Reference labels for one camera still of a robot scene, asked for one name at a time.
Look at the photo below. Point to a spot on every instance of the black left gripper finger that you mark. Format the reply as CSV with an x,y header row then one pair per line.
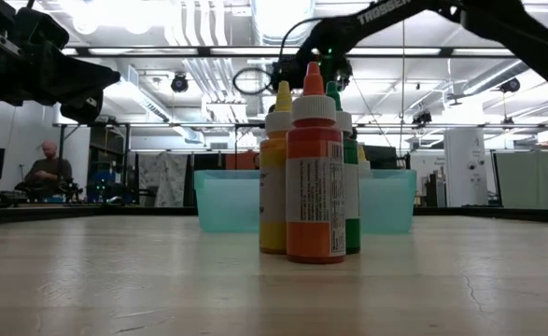
x,y
84,105
91,65

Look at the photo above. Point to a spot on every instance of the large orange food coloring bottle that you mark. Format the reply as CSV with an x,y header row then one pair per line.
x,y
315,140

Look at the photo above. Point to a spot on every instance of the large green food coloring bottle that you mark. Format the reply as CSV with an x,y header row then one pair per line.
x,y
353,233

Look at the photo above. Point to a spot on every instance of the black neighbouring robot arm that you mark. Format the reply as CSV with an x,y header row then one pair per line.
x,y
72,190
28,189

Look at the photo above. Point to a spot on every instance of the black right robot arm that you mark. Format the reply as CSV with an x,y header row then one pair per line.
x,y
511,28

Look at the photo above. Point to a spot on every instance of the dark monitor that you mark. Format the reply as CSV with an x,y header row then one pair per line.
x,y
381,158

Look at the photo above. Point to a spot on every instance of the black ceiling spotlight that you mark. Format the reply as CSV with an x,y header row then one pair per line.
x,y
422,117
179,83
509,85

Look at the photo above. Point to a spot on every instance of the black metal rack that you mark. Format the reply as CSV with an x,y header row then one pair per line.
x,y
126,163

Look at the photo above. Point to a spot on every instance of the person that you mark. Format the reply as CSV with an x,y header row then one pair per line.
x,y
49,170

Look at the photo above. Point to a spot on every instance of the black-framed LED light bar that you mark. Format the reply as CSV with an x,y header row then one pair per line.
x,y
441,51

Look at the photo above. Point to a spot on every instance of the grey patterned curtain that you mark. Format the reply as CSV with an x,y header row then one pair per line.
x,y
164,179

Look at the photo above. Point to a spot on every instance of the orange panel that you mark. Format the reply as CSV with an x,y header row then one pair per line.
x,y
242,161

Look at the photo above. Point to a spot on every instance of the white round column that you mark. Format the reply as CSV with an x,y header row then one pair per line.
x,y
465,168

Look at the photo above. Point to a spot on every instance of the translucent teal plastic tray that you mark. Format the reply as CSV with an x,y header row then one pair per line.
x,y
227,200

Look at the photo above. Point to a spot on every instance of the green partition panel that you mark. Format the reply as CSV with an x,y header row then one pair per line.
x,y
511,179

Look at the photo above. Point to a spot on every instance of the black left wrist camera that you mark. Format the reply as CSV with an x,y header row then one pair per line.
x,y
42,28

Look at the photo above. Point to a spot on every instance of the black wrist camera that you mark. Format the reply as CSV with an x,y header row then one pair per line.
x,y
290,72
42,28

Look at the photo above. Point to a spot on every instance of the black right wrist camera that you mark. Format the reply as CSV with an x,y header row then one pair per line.
x,y
290,72

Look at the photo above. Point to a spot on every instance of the black aluminium rig frame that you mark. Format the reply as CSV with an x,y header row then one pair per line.
x,y
68,212

